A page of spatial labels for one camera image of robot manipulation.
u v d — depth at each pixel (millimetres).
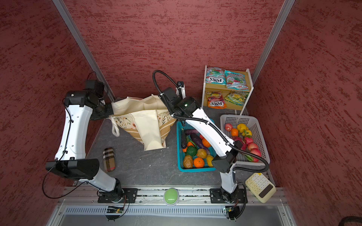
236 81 812
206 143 878
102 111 590
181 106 462
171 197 726
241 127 970
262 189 756
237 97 972
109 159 847
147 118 694
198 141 917
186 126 974
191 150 831
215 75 852
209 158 833
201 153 812
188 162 813
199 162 813
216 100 950
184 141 880
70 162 404
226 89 796
